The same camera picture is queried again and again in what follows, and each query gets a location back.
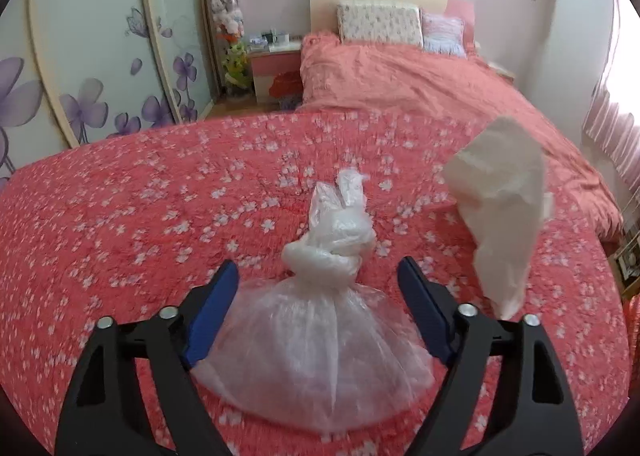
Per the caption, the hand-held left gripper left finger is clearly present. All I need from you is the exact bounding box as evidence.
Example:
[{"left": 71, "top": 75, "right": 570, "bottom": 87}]
[{"left": 54, "top": 258, "right": 240, "bottom": 456}]

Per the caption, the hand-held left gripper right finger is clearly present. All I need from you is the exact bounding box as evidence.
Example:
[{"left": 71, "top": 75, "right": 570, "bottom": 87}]
[{"left": 397, "top": 256, "right": 585, "bottom": 456}]

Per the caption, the clear white plastic bag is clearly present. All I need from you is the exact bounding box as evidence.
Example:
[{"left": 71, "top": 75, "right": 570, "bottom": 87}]
[{"left": 192, "top": 168, "right": 436, "bottom": 432}]

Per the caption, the red floral blanket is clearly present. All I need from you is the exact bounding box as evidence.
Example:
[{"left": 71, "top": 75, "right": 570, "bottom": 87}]
[{"left": 0, "top": 108, "right": 633, "bottom": 456}]

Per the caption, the metal storage rack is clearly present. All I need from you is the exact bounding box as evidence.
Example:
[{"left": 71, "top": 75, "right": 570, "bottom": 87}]
[{"left": 612, "top": 231, "right": 640, "bottom": 297}]

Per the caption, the pink duvet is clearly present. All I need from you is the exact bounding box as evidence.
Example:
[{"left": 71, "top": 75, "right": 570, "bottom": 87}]
[{"left": 299, "top": 32, "right": 623, "bottom": 242}]

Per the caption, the pink and white nightstand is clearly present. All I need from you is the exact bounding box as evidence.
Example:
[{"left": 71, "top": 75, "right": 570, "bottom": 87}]
[{"left": 248, "top": 47, "right": 303, "bottom": 104}]

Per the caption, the white bedside table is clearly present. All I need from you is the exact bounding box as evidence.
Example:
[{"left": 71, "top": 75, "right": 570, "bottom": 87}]
[{"left": 487, "top": 61, "right": 516, "bottom": 82}]

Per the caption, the pink curtain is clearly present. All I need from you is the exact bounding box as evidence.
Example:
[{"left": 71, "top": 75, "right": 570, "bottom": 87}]
[{"left": 582, "top": 76, "right": 640, "bottom": 187}]

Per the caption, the column of plush toys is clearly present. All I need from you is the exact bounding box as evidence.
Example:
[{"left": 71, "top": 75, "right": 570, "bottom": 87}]
[{"left": 210, "top": 0, "right": 253, "bottom": 99}]

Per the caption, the pink striped pillow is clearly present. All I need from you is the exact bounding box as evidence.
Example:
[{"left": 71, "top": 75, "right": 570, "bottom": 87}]
[{"left": 421, "top": 11, "right": 468, "bottom": 57}]

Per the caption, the white floral pillow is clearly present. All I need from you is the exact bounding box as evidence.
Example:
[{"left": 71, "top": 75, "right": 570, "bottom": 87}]
[{"left": 336, "top": 0, "right": 425, "bottom": 47}]

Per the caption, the wardrobe with purple flower doors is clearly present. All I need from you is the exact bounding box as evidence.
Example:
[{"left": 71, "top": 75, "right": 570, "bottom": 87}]
[{"left": 0, "top": 0, "right": 221, "bottom": 187}]

